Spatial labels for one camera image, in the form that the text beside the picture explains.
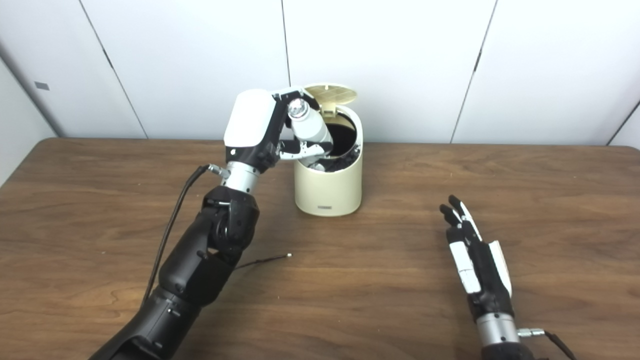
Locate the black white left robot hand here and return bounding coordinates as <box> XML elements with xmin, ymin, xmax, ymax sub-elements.
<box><xmin>223</xmin><ymin>86</ymin><xmax>335</xmax><ymax>174</ymax></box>

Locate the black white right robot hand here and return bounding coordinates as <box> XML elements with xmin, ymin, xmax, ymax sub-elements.
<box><xmin>439</xmin><ymin>195</ymin><xmax>515</xmax><ymax>322</ymax></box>

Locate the small white plastic bottle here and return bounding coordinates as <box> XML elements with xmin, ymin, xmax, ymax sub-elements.
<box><xmin>287</xmin><ymin>98</ymin><xmax>334</xmax><ymax>162</ymax></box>

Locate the cream round bin lid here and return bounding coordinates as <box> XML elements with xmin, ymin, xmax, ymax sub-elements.
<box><xmin>304</xmin><ymin>84</ymin><xmax>359</xmax><ymax>118</ymax></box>

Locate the black bin liner bag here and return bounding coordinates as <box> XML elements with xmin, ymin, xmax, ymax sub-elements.
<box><xmin>305</xmin><ymin>120</ymin><xmax>362</xmax><ymax>174</ymax></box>

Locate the cream-colored bin body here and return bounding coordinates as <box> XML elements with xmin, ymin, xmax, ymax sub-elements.
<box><xmin>294</xmin><ymin>105</ymin><xmax>364</xmax><ymax>218</ymax></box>

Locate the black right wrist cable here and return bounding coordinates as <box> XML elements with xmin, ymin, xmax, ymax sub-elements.
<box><xmin>517</xmin><ymin>327</ymin><xmax>577</xmax><ymax>360</ymax></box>

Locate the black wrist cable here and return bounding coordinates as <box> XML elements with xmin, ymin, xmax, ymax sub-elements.
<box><xmin>141</xmin><ymin>164</ymin><xmax>231</xmax><ymax>307</ymax></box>
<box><xmin>517</xmin><ymin>327</ymin><xmax>577</xmax><ymax>360</ymax></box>

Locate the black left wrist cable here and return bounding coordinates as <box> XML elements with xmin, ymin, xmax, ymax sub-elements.
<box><xmin>141</xmin><ymin>164</ymin><xmax>231</xmax><ymax>307</ymax></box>

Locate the thin black white-tipped wire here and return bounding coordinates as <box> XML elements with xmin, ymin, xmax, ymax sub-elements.
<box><xmin>234</xmin><ymin>253</ymin><xmax>293</xmax><ymax>271</ymax></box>

